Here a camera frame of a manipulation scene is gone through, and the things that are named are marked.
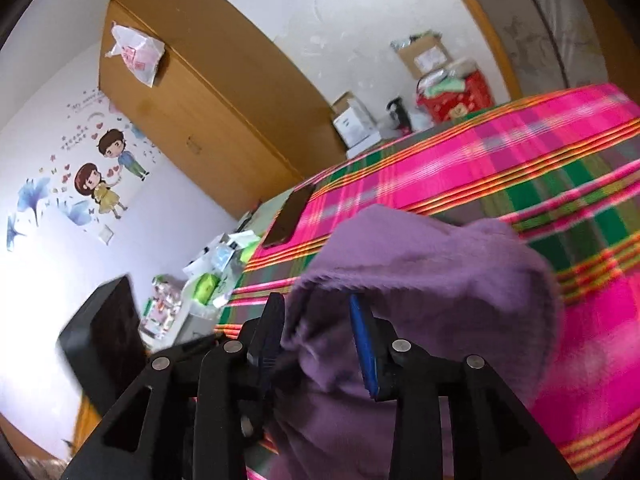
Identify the purple fleece garment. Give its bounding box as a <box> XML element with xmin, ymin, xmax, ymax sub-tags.
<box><xmin>269</xmin><ymin>205</ymin><xmax>563</xmax><ymax>479</ymax></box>

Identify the patterned side table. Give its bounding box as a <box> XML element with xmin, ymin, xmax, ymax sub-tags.
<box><xmin>136</xmin><ymin>199</ymin><xmax>281</xmax><ymax>351</ymax></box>

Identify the green tissue pack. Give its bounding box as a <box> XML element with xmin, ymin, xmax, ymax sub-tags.
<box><xmin>192</xmin><ymin>273</ymin><xmax>220</xmax><ymax>306</ymax></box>

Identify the black smartphone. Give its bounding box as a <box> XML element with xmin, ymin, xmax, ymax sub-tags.
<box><xmin>262</xmin><ymin>183</ymin><xmax>316</xmax><ymax>248</ymax></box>

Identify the wooden wardrobe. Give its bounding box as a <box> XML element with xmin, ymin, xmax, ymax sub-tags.
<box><xmin>99</xmin><ymin>0</ymin><xmax>346</xmax><ymax>218</ymax></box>

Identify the pink plaid bed sheet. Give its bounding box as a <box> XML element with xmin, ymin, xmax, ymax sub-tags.
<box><xmin>217</xmin><ymin>84</ymin><xmax>639</xmax><ymax>479</ymax></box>

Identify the white plastic bag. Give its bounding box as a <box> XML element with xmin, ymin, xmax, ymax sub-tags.
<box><xmin>104</xmin><ymin>23</ymin><xmax>165</xmax><ymax>88</ymax></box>

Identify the white cardboard box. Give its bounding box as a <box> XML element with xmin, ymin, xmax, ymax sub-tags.
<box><xmin>332</xmin><ymin>91</ymin><xmax>378</xmax><ymax>148</ymax></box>

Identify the black spray bottle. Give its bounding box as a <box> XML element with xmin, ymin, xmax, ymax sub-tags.
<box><xmin>386</xmin><ymin>96</ymin><xmax>413</xmax><ymax>136</ymax></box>

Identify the brown cardboard box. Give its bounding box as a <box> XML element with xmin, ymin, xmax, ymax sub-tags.
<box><xmin>390</xmin><ymin>30</ymin><xmax>452</xmax><ymax>80</ymax></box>

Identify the grey door curtain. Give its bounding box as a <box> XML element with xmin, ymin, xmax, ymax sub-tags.
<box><xmin>477</xmin><ymin>0</ymin><xmax>608</xmax><ymax>96</ymax></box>

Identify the cartoon couple wall sticker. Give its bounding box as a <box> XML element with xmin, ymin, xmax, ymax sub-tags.
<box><xmin>74</xmin><ymin>128</ymin><xmax>150</xmax><ymax>220</ymax></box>

